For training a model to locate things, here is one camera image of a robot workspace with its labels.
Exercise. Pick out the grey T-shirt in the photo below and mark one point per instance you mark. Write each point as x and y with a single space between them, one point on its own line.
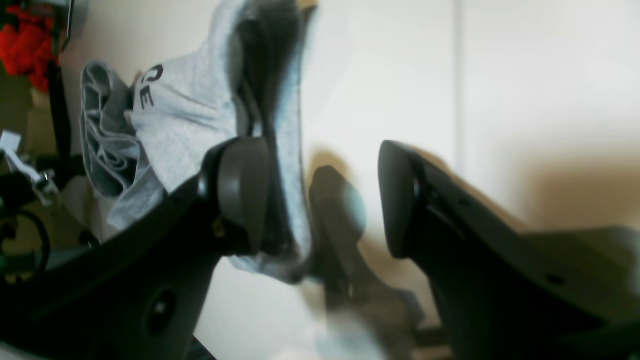
141 141

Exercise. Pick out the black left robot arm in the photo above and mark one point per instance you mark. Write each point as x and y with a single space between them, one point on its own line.
33 239

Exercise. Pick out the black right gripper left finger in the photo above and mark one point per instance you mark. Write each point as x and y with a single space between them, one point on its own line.
139 296

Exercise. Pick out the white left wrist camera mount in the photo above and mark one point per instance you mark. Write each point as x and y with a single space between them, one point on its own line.
25 165

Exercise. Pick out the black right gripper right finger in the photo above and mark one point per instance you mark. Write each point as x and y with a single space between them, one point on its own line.
498 297

